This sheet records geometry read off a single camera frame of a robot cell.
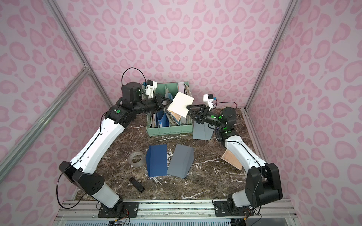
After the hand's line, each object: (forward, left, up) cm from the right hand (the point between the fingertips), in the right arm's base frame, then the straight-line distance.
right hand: (186, 112), depth 66 cm
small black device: (-23, +29, -36) cm, 51 cm away
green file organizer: (+35, +14, -15) cm, 41 cm away
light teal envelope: (+15, -10, -37) cm, 42 cm away
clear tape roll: (-6, +33, -38) cm, 51 cm away
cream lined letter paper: (-5, -28, -38) cm, 47 cm away
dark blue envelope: (-6, +21, -42) cm, 47 cm away
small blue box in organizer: (+21, +18, -32) cm, 42 cm away
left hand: (+5, +6, +4) cm, 9 cm away
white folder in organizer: (+35, +5, -13) cm, 38 cm away
